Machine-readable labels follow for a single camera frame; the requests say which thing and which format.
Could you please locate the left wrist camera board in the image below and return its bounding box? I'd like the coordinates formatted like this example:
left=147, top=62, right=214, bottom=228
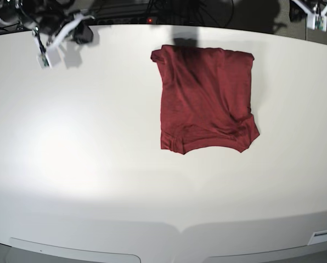
left=314, top=16, right=327, bottom=32

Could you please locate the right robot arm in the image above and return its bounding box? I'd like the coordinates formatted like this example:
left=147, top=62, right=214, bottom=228
left=0, top=1, right=94, bottom=68

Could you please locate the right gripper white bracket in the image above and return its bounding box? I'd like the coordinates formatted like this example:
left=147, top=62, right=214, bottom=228
left=32, top=12, right=95, bottom=68

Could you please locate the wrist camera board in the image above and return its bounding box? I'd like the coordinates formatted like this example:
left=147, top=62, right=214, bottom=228
left=314, top=16, right=327, bottom=32
left=37, top=54, right=50, bottom=68

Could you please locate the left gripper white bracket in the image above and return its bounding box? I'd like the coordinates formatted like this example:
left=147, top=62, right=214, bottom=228
left=289, top=0, right=327, bottom=30

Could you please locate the dark red long-sleeve shirt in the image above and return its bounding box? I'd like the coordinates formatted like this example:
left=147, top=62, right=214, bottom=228
left=151, top=45, right=260, bottom=155

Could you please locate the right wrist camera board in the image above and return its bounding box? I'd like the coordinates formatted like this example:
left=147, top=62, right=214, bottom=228
left=37, top=54, right=50, bottom=68

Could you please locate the white power strip red switch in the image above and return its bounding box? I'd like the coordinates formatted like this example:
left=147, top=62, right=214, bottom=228
left=94, top=16, right=157, bottom=25

